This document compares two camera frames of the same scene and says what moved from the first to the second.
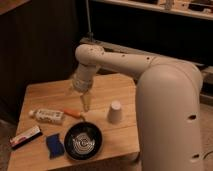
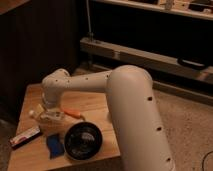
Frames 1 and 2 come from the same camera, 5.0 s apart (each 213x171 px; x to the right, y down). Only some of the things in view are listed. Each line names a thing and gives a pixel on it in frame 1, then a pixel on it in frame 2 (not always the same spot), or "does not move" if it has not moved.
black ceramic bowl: (83, 140) does not move
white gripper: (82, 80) to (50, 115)
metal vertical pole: (90, 34) does not move
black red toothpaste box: (23, 138) does not move
